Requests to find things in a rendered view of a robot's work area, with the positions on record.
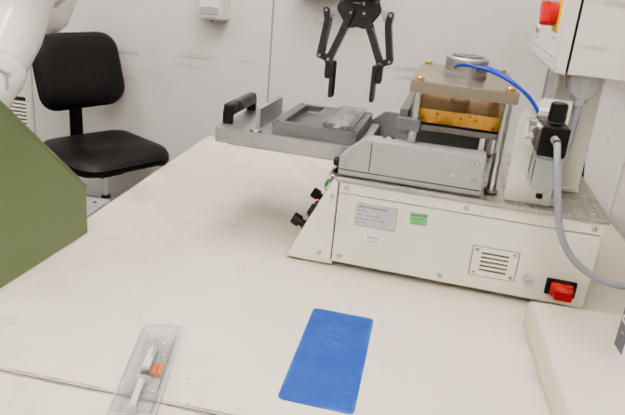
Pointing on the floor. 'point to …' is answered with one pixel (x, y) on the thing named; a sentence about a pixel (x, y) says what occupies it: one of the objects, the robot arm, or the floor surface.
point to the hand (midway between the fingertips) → (352, 85)
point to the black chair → (95, 151)
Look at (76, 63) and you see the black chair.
